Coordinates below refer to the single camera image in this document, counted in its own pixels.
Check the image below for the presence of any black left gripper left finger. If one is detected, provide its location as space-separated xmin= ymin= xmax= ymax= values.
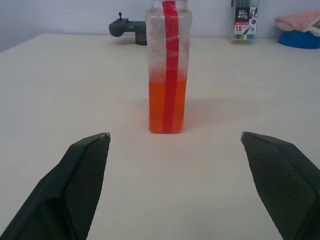
xmin=0 ymin=132 xmax=111 ymax=240

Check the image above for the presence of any pink cloth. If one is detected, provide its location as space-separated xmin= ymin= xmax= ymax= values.
xmin=274 ymin=9 xmax=320 ymax=37

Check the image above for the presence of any marker pen set box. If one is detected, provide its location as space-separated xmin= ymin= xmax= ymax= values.
xmin=229 ymin=0 xmax=259 ymax=45

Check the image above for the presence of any bottle with orange liquid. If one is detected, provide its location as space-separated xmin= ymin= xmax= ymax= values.
xmin=145 ymin=0 xmax=194 ymax=135

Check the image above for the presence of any blue bowl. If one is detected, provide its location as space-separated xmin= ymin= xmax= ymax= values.
xmin=277 ymin=29 xmax=320 ymax=50

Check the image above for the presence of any grey remote controller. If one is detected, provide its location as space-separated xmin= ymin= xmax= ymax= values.
xmin=108 ymin=11 xmax=148 ymax=46

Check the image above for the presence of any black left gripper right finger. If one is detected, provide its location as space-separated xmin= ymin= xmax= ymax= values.
xmin=240 ymin=131 xmax=320 ymax=240

